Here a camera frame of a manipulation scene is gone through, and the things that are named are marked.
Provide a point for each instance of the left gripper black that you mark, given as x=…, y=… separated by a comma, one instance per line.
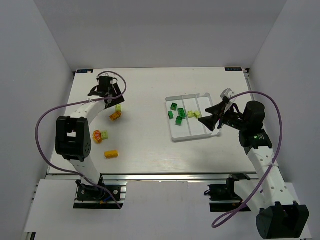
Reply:
x=114, y=96

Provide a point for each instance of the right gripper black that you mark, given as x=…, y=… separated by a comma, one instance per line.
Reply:
x=222, y=117

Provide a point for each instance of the lime lego brick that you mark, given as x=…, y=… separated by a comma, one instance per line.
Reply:
x=118, y=108
x=104, y=134
x=190, y=114
x=197, y=114

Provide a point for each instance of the orange lego brick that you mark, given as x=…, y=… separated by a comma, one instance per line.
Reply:
x=116, y=115

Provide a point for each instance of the dark green square lego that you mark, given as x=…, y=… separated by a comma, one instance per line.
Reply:
x=181, y=113

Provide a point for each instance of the dark green lego brick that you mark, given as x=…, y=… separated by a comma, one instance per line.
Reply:
x=178, y=120

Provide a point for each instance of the dark green small lego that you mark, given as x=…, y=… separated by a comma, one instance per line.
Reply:
x=170, y=115

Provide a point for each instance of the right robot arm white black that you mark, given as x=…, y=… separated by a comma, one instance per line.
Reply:
x=279, y=215

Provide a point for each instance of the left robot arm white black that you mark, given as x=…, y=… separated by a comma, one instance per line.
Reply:
x=73, y=140

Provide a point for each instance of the white three-compartment tray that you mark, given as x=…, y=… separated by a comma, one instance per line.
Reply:
x=191, y=128

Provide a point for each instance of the orange flower lego piece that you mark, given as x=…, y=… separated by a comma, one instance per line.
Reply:
x=97, y=137

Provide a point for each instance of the left corner label sticker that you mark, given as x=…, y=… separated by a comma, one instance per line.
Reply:
x=84, y=71

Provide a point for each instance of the corner label sticker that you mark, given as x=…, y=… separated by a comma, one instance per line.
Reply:
x=233, y=69
x=84, y=71

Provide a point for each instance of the right corner label sticker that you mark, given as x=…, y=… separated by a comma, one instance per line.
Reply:
x=233, y=69

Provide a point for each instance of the yellow long lego brick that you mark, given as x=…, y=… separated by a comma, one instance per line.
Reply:
x=111, y=154

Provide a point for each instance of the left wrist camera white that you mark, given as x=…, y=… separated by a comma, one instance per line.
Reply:
x=102, y=74

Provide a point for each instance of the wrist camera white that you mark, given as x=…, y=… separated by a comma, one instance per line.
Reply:
x=226, y=96
x=102, y=74

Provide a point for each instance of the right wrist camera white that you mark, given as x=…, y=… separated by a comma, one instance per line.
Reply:
x=226, y=96

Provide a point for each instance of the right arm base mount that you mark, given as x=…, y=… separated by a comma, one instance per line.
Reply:
x=222, y=197

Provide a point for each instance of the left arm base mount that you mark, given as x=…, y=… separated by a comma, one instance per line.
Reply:
x=89, y=197

